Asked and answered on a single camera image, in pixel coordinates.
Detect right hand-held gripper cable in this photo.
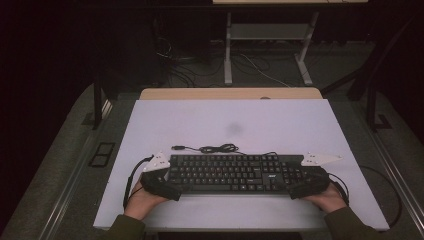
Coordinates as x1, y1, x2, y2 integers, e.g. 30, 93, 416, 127
327, 164, 403, 230

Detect wooden table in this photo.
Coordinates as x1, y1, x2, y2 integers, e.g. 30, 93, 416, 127
139, 87, 324, 101

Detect person's right hand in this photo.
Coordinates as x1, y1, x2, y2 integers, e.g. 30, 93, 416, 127
301, 182, 348, 214

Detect black upright stand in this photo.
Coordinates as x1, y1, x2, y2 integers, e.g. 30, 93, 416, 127
366, 83, 394, 133
81, 74, 113, 131

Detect black floor plate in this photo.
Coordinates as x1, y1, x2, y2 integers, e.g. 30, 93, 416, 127
87, 142, 116, 168

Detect person's left hand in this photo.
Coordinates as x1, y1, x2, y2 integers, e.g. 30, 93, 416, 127
123, 179, 170, 221

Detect black keyboard cable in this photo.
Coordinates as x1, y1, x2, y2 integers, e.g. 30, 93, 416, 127
170, 143, 280, 157

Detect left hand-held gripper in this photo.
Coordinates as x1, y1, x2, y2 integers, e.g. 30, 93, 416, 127
139, 151, 184, 202

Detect aluminium rail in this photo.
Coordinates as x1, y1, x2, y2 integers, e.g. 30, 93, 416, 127
38, 99, 114, 240
353, 99, 424, 228

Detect black slanted stand legs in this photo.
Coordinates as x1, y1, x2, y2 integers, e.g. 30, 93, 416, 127
321, 13, 418, 102

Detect grey metal stand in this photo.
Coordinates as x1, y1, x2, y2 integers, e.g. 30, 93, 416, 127
223, 12, 320, 87

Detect white floor cable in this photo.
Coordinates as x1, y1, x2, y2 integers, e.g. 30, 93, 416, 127
239, 53, 292, 89

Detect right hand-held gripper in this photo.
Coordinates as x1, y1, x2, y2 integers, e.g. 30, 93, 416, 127
287, 151, 344, 201

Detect black keyboard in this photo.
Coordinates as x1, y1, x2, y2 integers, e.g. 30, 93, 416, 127
165, 153, 314, 196

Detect white board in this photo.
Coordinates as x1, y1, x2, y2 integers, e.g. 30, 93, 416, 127
93, 98, 391, 232

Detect bundle of black floor cables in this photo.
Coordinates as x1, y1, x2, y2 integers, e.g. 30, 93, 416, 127
154, 35, 272, 89

